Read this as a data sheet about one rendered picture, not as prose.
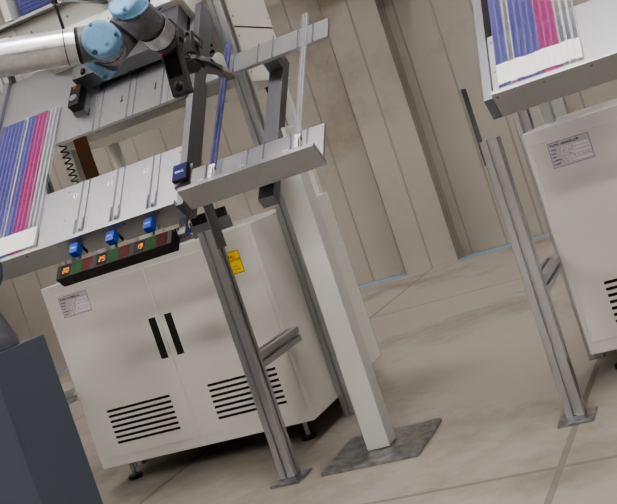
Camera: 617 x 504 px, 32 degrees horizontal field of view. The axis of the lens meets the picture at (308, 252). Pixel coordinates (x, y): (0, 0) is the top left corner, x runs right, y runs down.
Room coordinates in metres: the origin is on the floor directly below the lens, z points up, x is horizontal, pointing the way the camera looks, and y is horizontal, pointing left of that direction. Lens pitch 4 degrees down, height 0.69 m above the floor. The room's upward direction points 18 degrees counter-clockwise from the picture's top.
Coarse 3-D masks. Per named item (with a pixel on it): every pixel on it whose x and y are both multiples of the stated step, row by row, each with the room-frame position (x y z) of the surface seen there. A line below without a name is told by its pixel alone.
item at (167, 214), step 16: (160, 208) 2.54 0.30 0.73; (176, 208) 2.54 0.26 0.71; (112, 224) 2.59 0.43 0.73; (128, 224) 2.59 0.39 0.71; (160, 224) 2.58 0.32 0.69; (64, 240) 2.64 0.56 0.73; (80, 240) 2.64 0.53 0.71; (96, 240) 2.64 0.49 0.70; (16, 256) 2.70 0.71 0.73; (32, 256) 2.70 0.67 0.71; (48, 256) 2.70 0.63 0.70; (64, 256) 2.70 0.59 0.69; (16, 272) 2.75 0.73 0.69
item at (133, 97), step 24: (192, 24) 2.95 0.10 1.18; (48, 72) 3.17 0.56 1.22; (72, 72) 3.11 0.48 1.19; (144, 72) 2.93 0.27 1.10; (24, 96) 3.16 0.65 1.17; (48, 96) 3.10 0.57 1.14; (96, 96) 2.98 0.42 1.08; (120, 96) 2.92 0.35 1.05; (144, 96) 2.87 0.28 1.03; (168, 96) 2.81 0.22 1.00; (72, 120) 2.97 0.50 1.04; (96, 120) 2.91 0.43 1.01; (120, 120) 2.86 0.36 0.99
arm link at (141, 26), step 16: (112, 0) 2.30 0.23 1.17; (128, 0) 2.27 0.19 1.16; (144, 0) 2.29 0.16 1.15; (112, 16) 2.30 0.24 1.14; (128, 16) 2.28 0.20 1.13; (144, 16) 2.30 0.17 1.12; (160, 16) 2.34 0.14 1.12; (128, 32) 2.29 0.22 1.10; (144, 32) 2.32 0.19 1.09; (160, 32) 2.34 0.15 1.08
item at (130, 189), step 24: (120, 168) 2.74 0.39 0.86; (144, 168) 2.69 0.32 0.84; (168, 168) 2.64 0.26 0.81; (72, 192) 2.78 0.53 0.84; (96, 192) 2.73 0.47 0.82; (120, 192) 2.68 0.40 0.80; (144, 192) 2.63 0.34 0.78; (168, 192) 2.59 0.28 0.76; (48, 216) 2.77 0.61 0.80; (72, 216) 2.72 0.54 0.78; (96, 216) 2.67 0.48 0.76; (120, 216) 2.62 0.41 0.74; (48, 240) 2.71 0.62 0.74
